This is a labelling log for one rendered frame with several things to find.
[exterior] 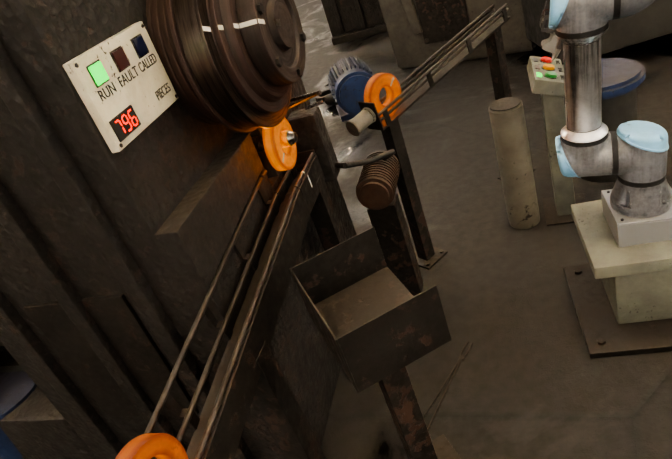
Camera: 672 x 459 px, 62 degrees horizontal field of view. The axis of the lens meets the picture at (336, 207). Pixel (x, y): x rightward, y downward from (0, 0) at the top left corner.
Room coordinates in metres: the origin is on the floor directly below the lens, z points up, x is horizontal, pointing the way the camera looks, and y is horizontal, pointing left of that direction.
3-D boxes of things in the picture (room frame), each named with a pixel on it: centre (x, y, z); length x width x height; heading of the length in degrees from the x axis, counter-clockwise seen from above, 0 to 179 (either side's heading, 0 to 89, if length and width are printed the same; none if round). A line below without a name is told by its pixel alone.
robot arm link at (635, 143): (1.22, -0.80, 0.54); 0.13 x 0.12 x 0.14; 62
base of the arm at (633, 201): (1.22, -0.80, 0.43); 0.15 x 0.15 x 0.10
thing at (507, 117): (1.82, -0.70, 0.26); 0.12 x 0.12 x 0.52
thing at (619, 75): (1.98, -1.15, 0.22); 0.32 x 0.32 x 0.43
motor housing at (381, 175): (1.70, -0.17, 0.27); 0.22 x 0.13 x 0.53; 158
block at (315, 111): (1.67, 0.00, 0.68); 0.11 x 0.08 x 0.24; 68
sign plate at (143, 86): (1.17, 0.31, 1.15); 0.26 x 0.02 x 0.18; 158
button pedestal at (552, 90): (1.80, -0.86, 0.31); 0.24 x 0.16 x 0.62; 158
